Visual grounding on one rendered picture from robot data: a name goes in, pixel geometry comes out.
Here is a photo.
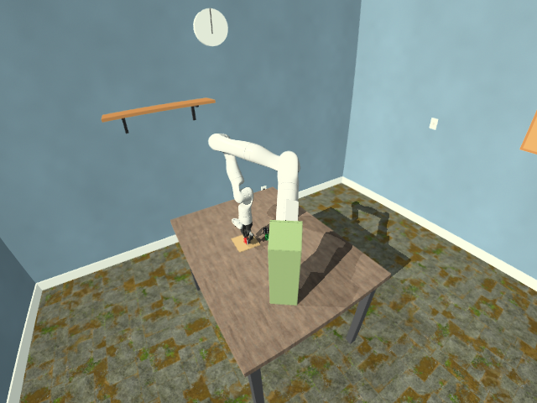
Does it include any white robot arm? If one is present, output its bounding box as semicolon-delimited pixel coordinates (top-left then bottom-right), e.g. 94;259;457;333
208;133;300;229

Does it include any tan flat mat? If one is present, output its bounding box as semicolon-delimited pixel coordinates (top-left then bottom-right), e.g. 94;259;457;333
231;235;260;253

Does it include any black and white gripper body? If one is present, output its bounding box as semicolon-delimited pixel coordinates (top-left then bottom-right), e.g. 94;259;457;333
242;222;253;235

